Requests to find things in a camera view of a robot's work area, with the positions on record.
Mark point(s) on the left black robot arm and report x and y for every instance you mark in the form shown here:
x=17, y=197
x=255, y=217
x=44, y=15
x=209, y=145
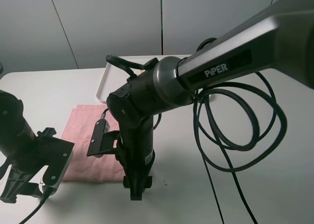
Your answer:
x=11, y=117

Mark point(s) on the pink terry towel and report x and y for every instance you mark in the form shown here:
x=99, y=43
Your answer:
x=79, y=131

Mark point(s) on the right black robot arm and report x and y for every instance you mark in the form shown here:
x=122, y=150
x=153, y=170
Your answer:
x=280, y=37

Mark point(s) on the white rectangular plastic tray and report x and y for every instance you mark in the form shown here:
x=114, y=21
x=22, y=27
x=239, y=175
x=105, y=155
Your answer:
x=114, y=78

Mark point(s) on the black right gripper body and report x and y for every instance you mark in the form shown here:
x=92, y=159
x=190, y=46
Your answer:
x=137, y=178

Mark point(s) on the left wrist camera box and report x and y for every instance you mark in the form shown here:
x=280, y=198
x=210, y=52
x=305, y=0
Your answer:
x=58, y=164

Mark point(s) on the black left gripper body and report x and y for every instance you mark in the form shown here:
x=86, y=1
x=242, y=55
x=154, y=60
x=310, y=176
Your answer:
x=26, y=161

